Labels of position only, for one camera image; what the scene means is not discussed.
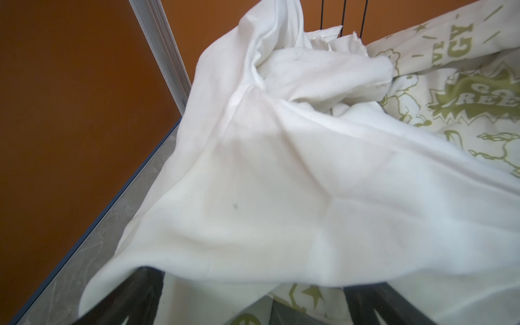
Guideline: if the left aluminium corner post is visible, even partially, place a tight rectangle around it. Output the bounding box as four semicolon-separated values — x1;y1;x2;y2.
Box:
129;0;192;115

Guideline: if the white cloth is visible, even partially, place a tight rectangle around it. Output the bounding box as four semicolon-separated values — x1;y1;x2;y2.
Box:
79;1;519;316

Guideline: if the green patterned cloth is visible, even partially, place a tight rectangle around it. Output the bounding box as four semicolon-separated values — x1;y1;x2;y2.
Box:
227;0;520;325

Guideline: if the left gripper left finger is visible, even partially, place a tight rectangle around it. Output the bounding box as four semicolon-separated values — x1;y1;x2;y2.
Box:
74;267;165;325

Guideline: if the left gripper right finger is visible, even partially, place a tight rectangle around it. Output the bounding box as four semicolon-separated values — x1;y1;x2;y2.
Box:
343;282;436;325

